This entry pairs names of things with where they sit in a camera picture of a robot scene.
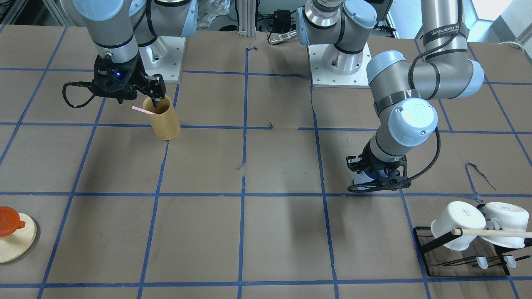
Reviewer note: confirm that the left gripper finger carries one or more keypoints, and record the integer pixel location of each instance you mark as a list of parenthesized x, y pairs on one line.
[(356, 164), (376, 185)]

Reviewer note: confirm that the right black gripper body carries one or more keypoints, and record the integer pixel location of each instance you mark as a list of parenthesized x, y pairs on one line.
[(137, 71)]

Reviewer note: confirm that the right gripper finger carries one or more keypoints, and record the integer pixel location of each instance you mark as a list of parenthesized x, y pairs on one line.
[(154, 87)]

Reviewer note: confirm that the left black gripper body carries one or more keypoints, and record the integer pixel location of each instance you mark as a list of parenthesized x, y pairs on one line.
[(369, 159)]

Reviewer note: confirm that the black wire mug rack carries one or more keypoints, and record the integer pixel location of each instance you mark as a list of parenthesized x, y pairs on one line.
[(463, 253)]

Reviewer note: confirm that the white mug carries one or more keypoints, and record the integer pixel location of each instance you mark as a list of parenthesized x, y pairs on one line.
[(458, 214), (507, 217)]

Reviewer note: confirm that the blue plastic cup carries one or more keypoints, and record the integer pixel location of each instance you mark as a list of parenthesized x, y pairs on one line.
[(367, 175)]

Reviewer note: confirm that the bamboo chopstick holder cup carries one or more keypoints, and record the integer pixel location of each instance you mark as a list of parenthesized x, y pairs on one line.
[(164, 122)]

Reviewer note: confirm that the pink chopstick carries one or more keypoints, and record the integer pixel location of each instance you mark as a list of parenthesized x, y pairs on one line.
[(143, 110)]

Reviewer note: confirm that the aluminium frame post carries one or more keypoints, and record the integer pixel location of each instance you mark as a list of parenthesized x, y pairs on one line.
[(246, 17)]

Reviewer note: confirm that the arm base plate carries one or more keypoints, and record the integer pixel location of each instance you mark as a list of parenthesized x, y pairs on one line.
[(332, 68), (164, 56)]

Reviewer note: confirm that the orange lid on wooden coaster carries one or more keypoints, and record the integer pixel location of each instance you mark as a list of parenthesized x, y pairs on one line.
[(17, 233)]

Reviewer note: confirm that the white mug far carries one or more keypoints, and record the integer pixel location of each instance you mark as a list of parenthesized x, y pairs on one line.
[(507, 217)]

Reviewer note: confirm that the white mug near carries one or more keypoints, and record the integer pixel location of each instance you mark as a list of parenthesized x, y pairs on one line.
[(458, 214)]

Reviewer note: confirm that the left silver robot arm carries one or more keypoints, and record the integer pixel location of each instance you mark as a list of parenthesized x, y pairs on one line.
[(407, 143)]

